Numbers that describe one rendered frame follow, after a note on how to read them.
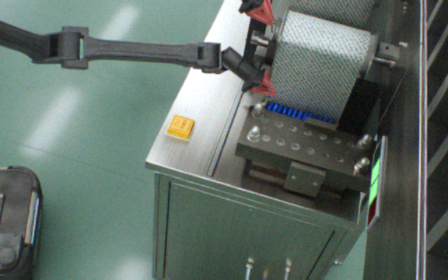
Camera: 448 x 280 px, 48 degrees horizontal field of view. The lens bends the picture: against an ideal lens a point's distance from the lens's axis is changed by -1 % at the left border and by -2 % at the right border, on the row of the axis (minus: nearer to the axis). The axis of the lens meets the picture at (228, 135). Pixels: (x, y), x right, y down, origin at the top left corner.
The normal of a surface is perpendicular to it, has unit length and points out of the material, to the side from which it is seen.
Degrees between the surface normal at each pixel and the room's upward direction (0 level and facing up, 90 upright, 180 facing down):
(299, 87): 91
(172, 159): 0
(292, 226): 90
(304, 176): 90
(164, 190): 90
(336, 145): 0
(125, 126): 0
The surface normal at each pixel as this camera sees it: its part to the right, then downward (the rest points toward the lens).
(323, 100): -0.26, 0.72
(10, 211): 0.13, -0.65
